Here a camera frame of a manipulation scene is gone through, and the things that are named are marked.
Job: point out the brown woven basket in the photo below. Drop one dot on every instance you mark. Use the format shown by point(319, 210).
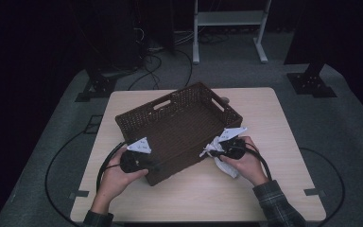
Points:
point(182, 126)

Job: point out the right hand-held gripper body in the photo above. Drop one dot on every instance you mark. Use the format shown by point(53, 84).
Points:
point(233, 149)

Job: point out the white metal stand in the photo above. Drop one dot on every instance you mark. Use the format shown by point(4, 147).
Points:
point(230, 18)

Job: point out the person's left hand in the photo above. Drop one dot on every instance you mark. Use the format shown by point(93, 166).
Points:
point(115, 186)

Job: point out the white knitted cloth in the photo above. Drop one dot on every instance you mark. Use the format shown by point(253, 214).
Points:
point(214, 147)

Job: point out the black stand base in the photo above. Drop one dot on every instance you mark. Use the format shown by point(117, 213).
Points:
point(310, 83)
point(99, 86)

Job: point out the black tape strip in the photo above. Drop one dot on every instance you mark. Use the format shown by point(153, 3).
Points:
point(78, 194)
point(314, 192)

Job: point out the person's right hand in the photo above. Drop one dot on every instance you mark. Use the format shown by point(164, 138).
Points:
point(250, 167)

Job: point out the black tape square outline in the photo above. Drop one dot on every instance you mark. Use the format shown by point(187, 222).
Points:
point(86, 124)

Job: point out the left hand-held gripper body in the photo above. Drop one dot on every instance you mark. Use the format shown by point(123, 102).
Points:
point(134, 162)

